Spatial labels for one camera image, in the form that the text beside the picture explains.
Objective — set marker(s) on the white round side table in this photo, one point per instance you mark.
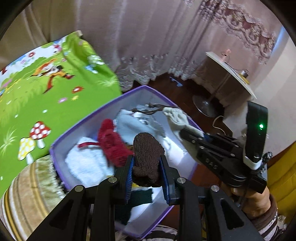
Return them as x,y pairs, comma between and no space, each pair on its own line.
210,74

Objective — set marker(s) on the person's right hand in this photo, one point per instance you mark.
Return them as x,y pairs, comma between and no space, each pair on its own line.
255,204

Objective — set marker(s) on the dark brown fuzzy sock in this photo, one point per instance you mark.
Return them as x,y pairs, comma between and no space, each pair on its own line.
147,153

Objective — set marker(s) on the dark red fuzzy sock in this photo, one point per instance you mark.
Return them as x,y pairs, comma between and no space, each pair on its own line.
112,145

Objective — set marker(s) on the dark green knit sock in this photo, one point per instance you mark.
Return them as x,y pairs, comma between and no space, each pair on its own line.
140,196

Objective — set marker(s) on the floor lamp metal base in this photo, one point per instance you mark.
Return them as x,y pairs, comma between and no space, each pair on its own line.
205,106

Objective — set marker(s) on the cream white knit sock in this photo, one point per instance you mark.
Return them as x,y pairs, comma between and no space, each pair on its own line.
178,120

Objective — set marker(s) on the white fluffy sock red band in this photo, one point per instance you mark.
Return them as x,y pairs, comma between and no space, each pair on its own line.
88,164

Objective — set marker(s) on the light blue fuzzy sock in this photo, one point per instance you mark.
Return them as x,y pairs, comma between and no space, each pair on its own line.
128,125

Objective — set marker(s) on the beige curtain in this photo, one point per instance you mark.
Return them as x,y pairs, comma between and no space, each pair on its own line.
140,40

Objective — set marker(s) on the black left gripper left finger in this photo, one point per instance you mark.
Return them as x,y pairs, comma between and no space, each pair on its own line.
124,177

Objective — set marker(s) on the purple white storage box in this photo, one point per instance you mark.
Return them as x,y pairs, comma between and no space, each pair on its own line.
177,156

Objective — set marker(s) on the striped sleeve forearm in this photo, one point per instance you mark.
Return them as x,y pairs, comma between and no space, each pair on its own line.
270,225

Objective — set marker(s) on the yellow cushion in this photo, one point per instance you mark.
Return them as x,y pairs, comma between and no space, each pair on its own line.
281,181

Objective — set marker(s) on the cartoon print green sheet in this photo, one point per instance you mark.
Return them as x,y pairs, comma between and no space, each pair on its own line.
44,93

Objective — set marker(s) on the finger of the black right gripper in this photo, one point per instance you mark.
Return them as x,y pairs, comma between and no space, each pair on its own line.
197,137

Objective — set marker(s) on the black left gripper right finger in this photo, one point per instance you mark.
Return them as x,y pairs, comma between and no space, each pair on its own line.
169,177

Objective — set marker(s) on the white grey patterned sock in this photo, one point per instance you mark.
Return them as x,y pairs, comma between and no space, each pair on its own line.
150,108

